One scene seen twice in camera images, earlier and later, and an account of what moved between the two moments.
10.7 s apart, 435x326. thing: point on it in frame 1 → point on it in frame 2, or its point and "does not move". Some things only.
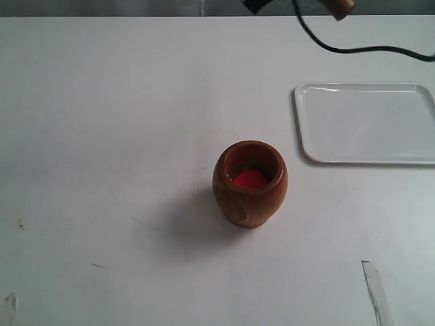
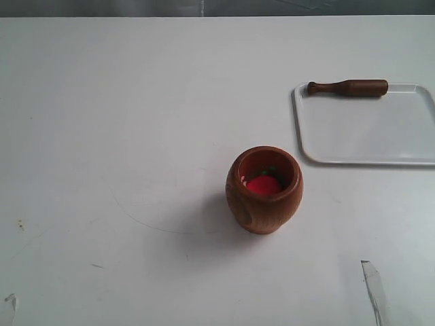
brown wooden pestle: (338, 9) → (356, 87)
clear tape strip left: (13, 298) does not move
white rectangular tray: (366, 123) does not move
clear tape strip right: (378, 294) does not move
